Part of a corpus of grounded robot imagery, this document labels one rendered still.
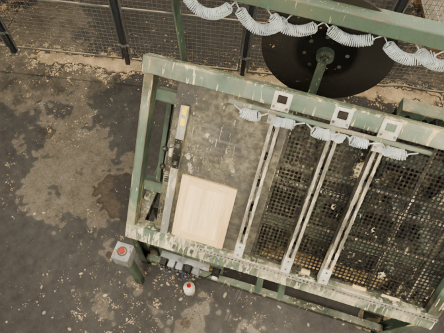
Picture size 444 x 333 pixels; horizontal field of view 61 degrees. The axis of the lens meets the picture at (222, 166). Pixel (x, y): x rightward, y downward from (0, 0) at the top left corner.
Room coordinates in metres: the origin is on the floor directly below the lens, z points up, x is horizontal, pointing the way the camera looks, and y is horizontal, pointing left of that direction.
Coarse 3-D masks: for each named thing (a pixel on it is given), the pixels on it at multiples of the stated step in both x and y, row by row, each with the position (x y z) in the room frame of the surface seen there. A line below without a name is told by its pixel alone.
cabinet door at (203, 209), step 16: (192, 176) 1.12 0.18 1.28; (192, 192) 1.05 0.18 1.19; (208, 192) 1.05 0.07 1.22; (224, 192) 1.05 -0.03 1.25; (176, 208) 0.97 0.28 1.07; (192, 208) 0.98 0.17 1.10; (208, 208) 0.98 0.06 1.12; (224, 208) 0.98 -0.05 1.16; (176, 224) 0.90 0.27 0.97; (192, 224) 0.90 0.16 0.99; (208, 224) 0.90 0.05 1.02; (224, 224) 0.90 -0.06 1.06; (208, 240) 0.82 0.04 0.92
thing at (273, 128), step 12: (276, 96) 1.36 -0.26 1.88; (288, 96) 1.36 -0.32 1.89; (276, 108) 1.32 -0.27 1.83; (288, 108) 1.32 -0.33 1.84; (276, 120) 1.20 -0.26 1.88; (276, 132) 1.26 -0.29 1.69; (264, 144) 1.21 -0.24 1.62; (264, 156) 1.17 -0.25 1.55; (264, 168) 1.12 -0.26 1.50; (252, 192) 1.02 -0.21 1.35; (252, 204) 0.98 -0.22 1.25; (252, 216) 0.92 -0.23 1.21; (240, 228) 0.86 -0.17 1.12; (240, 240) 0.82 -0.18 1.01; (240, 252) 0.74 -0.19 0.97
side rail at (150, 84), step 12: (144, 72) 1.51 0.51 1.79; (144, 84) 1.47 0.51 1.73; (156, 84) 1.52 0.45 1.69; (144, 96) 1.43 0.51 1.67; (144, 108) 1.38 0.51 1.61; (144, 120) 1.34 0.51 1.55; (144, 132) 1.29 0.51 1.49; (144, 144) 1.24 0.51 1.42; (144, 156) 1.21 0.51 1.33; (144, 168) 1.17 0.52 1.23; (132, 180) 1.09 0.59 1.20; (132, 192) 1.03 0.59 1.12; (132, 204) 0.98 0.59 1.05; (132, 216) 0.92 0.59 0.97
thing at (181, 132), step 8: (184, 104) 1.41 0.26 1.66; (184, 128) 1.30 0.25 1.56; (176, 136) 1.27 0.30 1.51; (184, 136) 1.29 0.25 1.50; (176, 176) 1.11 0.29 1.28; (168, 184) 1.07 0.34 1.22; (168, 192) 1.04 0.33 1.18; (168, 200) 1.00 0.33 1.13; (168, 208) 0.96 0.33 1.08; (168, 216) 0.93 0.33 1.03; (168, 224) 0.89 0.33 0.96; (160, 232) 0.85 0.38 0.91
